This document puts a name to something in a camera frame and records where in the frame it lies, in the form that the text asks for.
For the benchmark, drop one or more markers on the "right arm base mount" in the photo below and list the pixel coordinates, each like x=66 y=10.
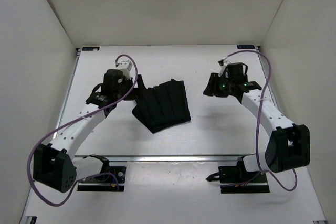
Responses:
x=236 y=180

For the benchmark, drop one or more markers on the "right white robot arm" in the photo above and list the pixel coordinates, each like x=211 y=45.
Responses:
x=289 y=144

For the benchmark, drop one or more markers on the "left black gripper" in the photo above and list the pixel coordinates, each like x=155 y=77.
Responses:
x=142 y=91

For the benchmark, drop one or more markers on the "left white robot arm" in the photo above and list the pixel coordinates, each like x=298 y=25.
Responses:
x=54 y=164

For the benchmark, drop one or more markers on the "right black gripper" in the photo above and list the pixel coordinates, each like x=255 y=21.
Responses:
x=212 y=89

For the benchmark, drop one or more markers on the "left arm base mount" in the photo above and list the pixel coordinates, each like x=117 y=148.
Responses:
x=110 y=178

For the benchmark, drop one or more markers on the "blue table label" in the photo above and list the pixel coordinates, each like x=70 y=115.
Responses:
x=90 y=48
x=244 y=47

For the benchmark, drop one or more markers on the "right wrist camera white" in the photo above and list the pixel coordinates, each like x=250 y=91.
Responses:
x=223 y=63

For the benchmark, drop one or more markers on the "right blue table label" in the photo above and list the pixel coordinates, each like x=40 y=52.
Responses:
x=244 y=47

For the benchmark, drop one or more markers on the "left blue table label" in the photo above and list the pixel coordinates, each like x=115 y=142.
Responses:
x=90 y=48

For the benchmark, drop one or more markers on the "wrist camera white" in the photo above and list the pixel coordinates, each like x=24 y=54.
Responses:
x=223 y=63
x=125 y=67

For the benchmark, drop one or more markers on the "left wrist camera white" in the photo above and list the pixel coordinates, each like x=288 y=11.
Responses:
x=125 y=67

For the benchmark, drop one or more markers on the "aluminium table edge rail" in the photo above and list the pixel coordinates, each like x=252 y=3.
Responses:
x=172 y=158

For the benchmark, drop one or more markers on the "black pleated skirt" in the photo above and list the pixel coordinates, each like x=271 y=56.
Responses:
x=163 y=106

